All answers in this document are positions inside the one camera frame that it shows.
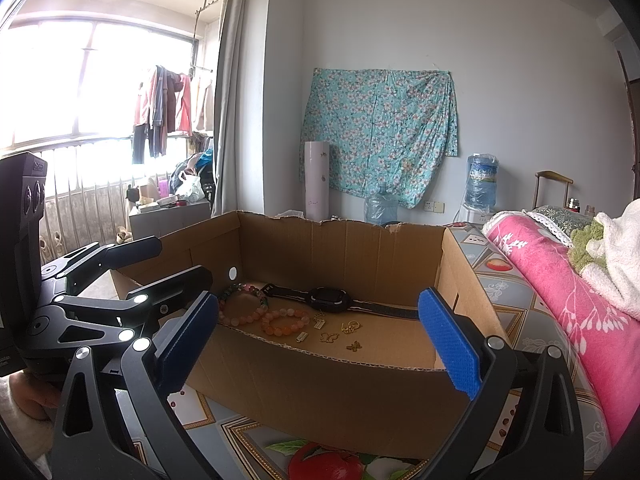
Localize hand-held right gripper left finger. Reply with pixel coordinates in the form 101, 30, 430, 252
50, 289, 221, 480

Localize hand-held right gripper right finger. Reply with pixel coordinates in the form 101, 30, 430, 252
418, 286, 586, 480

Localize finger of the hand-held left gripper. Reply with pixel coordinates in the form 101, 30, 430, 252
40, 235, 163, 301
50, 265, 215, 346

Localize multicolour bead bracelet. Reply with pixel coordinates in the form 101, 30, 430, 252
218, 283, 271, 324

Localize peach bead bracelet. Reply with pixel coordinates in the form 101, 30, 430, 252
261, 308, 312, 337

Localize purple black smart watch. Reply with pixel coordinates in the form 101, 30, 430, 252
261, 283, 423, 320

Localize brown cardboard box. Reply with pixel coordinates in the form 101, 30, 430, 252
111, 210, 511, 461

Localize person's left forearm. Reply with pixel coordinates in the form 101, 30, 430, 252
0, 395, 55, 478

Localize person's left hand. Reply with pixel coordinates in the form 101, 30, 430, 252
9, 369, 63, 411

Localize grey cabinet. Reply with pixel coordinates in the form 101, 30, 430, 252
127, 200, 211, 243

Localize metal window railing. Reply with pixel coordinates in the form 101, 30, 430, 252
0, 132, 213, 266

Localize fruit print tablecloth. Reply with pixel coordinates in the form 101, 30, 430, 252
165, 222, 613, 480

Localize white plastic bag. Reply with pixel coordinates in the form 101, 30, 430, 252
176, 172, 206, 203

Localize pile of clothes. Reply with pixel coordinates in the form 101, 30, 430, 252
169, 147, 216, 196

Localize pink floral blanket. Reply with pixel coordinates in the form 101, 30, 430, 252
482, 212, 640, 448

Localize white water dispenser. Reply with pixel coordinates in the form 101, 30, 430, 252
457, 205, 493, 226

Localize hanging clothes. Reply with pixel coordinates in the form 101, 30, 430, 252
131, 64, 213, 165

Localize empty blue water jug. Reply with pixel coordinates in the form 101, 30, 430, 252
363, 183, 399, 226

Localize patterned lace pillow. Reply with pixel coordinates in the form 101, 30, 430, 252
522, 205, 596, 248

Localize green towel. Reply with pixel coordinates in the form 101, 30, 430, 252
570, 220, 608, 273

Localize blue water dispenser bottle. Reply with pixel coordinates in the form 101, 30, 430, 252
465, 153, 501, 207

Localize tall white cylinder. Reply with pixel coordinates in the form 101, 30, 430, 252
304, 141, 331, 222

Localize grey curtain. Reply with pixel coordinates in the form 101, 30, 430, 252
210, 0, 249, 218

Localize teal floral cloth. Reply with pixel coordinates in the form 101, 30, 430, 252
299, 66, 460, 209

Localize metal clothes rack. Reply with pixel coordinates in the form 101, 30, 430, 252
191, 0, 226, 73

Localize wooden chair frame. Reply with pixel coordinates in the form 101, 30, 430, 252
532, 171, 574, 211

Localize wooden door frame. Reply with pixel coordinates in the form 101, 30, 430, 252
612, 45, 640, 171

